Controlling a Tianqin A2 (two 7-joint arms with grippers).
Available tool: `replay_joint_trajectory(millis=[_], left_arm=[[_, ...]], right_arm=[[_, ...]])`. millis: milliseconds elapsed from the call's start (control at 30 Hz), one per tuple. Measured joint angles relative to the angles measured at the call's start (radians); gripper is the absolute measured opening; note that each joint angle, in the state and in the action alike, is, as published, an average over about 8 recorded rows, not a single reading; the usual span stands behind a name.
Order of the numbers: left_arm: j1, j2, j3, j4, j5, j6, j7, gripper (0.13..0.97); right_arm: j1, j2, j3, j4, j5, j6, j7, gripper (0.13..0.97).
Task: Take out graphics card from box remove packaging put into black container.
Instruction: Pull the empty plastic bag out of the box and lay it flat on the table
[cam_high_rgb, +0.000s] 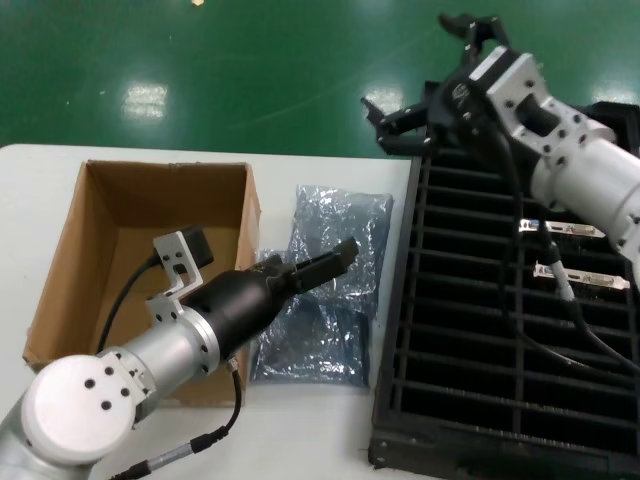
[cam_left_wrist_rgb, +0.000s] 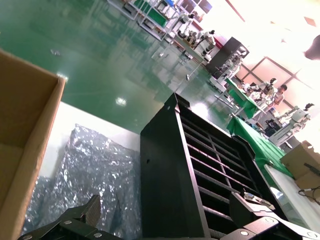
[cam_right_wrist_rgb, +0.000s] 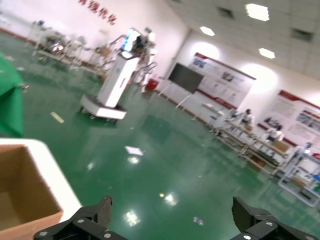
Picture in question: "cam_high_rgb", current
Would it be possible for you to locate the black left wrist camera cable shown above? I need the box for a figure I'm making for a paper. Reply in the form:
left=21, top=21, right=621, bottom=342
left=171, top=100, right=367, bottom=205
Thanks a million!
left=95, top=255, right=159, bottom=354

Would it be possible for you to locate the aluminium left camera bracket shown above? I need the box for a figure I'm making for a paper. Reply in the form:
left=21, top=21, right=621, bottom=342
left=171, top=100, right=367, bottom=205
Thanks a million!
left=146, top=232, right=204, bottom=324

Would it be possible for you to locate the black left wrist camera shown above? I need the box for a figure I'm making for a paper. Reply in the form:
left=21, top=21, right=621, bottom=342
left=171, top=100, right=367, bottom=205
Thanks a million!
left=182, top=227, right=215, bottom=269

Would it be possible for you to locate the right gripper cable with connector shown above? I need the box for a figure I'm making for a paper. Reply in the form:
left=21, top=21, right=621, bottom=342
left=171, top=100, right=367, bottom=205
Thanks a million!
left=537, top=214, right=640, bottom=364

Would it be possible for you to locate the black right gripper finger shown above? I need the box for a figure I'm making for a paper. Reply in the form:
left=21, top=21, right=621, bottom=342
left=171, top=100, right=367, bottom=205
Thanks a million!
left=438, top=13, right=511, bottom=69
left=360, top=97, right=434, bottom=156

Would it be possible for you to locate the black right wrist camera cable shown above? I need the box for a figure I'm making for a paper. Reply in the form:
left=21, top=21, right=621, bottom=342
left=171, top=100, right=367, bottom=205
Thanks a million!
left=479, top=109, right=640, bottom=374

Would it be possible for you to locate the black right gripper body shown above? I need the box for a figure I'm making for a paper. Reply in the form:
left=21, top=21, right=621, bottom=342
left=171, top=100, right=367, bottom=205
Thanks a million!
left=427, top=64, right=501, bottom=139

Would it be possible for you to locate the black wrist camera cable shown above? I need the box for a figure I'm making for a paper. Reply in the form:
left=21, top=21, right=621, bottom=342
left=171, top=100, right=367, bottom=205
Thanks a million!
left=95, top=255, right=159, bottom=354
left=479, top=109, right=640, bottom=374

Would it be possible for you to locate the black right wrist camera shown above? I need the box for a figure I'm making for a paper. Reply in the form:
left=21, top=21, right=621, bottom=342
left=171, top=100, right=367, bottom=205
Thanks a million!
left=467, top=44, right=509, bottom=96

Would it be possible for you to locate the brown cardboard box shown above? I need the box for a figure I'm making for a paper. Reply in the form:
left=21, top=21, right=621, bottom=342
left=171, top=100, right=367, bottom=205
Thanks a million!
left=22, top=159, right=262, bottom=409

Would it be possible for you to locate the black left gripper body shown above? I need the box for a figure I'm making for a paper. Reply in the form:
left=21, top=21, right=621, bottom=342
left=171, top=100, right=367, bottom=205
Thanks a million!
left=182, top=254, right=301, bottom=351

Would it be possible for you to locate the gripper cable with connector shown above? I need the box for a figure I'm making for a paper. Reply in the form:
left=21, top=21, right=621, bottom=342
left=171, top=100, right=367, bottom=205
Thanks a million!
left=537, top=214, right=640, bottom=364
left=112, top=355, right=247, bottom=480

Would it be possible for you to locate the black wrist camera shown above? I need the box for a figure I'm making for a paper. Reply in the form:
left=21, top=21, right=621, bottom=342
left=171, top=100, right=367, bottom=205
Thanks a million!
left=182, top=227, right=215, bottom=269
left=467, top=44, right=509, bottom=96

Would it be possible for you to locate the black slotted plastic container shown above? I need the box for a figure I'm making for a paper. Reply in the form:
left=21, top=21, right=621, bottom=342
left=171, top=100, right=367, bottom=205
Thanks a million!
left=368, top=79, right=640, bottom=476

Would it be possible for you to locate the graphics card with metal bracket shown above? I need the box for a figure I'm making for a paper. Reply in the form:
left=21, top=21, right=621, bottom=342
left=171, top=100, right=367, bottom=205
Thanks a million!
left=533, top=260, right=631, bottom=301
left=518, top=217, right=606, bottom=241

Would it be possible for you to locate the aluminium right camera bracket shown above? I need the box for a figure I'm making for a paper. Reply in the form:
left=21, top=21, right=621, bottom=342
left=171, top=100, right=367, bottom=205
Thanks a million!
left=487, top=52, right=616, bottom=166

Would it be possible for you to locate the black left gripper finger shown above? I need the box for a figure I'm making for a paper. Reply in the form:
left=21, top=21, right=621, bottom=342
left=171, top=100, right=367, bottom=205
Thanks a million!
left=259, top=252, right=301, bottom=274
left=294, top=237, right=359, bottom=294

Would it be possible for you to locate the crinkled antistatic bag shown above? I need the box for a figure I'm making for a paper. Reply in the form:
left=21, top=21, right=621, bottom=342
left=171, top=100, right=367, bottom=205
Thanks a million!
left=287, top=183, right=395, bottom=321
left=248, top=247, right=374, bottom=389

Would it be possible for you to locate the aluminium camera bracket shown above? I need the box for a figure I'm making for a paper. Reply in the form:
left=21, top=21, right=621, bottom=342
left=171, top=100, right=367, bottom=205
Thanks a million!
left=487, top=52, right=616, bottom=166
left=146, top=232, right=204, bottom=324

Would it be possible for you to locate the left gripper cable with connector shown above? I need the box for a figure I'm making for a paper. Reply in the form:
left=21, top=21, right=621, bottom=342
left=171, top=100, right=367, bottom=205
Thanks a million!
left=112, top=355, right=247, bottom=480

